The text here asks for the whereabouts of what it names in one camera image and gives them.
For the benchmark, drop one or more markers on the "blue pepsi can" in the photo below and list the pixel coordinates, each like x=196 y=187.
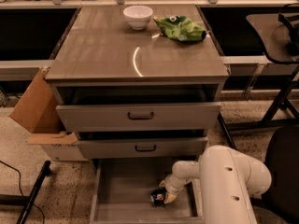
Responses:
x=158 y=196

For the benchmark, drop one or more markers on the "white ceramic bowl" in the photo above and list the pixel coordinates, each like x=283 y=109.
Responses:
x=138 y=17

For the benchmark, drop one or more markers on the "middle grey drawer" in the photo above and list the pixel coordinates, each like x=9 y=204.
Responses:
x=136 y=148

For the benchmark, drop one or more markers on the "black stand leg left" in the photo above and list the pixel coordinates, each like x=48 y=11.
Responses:
x=26 y=202

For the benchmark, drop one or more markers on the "brown cardboard box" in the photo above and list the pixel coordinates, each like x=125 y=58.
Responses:
x=36 y=113

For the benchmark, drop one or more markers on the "black office chair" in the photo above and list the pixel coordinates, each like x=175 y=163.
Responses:
x=282 y=160

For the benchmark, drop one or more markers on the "bottom open grey drawer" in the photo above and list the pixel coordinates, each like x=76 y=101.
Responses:
x=122 y=194

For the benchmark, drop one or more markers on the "black side table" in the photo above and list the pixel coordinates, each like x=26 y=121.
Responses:
x=279 y=34

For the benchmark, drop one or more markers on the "grey drawer cabinet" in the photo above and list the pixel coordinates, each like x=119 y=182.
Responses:
x=103 y=61

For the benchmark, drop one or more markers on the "green chip bag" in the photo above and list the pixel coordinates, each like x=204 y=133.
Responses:
x=180 y=28

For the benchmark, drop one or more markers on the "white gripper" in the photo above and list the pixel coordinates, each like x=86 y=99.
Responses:
x=169 y=186

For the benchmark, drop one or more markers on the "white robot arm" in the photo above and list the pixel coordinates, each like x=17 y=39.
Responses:
x=228 y=179

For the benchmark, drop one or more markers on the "top grey drawer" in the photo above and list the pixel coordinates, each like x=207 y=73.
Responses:
x=140 y=117

